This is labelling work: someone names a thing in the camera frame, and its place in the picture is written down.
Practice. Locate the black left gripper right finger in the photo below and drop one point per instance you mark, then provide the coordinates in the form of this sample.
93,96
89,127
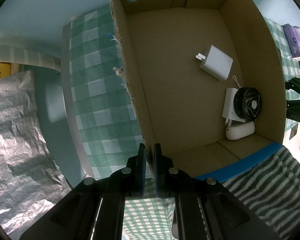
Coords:
161,166

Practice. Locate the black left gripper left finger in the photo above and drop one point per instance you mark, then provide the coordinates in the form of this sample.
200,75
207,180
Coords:
136,178

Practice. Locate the black round fan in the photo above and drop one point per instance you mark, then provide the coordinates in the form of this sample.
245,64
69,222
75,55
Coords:
247,103

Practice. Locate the blue cardboard box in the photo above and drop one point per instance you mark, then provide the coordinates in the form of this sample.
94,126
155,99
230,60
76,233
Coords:
177,104

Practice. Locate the green checkered tablecloth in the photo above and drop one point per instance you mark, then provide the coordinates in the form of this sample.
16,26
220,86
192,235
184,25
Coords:
106,119

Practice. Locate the white oval device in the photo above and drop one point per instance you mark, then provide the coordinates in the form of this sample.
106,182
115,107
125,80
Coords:
237,129

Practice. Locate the purple box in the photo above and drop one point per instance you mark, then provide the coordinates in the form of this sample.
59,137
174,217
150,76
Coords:
293,37

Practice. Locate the white flat box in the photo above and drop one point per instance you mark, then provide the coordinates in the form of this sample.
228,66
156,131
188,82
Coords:
228,109

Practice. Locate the striped green white towel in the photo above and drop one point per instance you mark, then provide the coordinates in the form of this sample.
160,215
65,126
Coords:
271,190

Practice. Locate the white charger in box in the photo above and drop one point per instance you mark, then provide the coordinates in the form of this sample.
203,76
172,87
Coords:
215,62

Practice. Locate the silver crinkled foil sheet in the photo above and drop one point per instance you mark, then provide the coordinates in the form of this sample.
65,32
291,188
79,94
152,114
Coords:
31,182

